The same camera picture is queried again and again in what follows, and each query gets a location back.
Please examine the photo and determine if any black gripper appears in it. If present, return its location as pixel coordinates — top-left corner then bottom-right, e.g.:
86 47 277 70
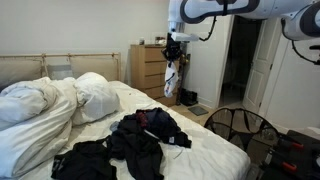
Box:
162 33 184 66

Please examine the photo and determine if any navy tank top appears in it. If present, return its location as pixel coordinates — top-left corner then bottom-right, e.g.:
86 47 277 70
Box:
134 107 193 149

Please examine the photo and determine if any black mesh laundry basket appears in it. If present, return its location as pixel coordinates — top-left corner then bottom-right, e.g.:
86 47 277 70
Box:
203 107 284 158

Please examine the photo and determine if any wooden chest of drawers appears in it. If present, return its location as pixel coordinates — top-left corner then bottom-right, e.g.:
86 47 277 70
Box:
129 44 182 108

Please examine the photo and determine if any black box on floor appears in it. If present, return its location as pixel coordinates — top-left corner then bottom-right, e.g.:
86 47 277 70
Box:
179 88 199 107

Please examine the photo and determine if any grey flat floor scale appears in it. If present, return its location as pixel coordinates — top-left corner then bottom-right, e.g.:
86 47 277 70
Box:
187 105 210 117

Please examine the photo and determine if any white pillow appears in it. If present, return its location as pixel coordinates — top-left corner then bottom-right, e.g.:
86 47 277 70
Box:
71 72 121 127

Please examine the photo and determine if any small grey cloth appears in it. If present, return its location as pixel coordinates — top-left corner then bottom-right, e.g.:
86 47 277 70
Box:
109 120 120 133

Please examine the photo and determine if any white panel door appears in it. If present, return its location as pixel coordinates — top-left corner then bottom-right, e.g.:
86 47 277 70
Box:
242 17 288 114

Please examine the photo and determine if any black clothes pile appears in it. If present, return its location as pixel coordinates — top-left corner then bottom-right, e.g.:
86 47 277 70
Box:
108 113 164 180

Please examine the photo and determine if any white sheeted mattress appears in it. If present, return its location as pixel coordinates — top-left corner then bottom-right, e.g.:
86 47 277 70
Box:
19 80 252 180

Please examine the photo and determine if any grey cushion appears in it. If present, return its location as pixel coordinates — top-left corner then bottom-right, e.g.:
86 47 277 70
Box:
46 64 74 81

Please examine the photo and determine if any black garment with print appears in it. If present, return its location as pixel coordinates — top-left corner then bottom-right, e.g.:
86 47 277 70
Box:
50 139 118 180

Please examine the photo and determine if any white crumpled duvet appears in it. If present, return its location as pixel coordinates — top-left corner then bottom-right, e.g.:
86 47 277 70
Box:
0 77 78 179

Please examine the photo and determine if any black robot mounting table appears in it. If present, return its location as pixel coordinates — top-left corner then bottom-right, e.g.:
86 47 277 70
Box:
259 129 320 180

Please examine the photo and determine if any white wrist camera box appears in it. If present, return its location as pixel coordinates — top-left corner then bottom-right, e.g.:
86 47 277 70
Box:
170 31 200 43

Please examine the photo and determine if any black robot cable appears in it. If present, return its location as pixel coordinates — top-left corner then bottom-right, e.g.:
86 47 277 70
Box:
280 19 320 66
198 15 218 43

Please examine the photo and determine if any wooden bed frame with headboard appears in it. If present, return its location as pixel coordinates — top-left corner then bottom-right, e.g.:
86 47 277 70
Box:
0 52 123 91

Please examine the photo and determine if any orange handled black clamp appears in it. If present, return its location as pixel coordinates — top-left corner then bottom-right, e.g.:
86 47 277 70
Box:
265 149 298 173
279 133 305 150

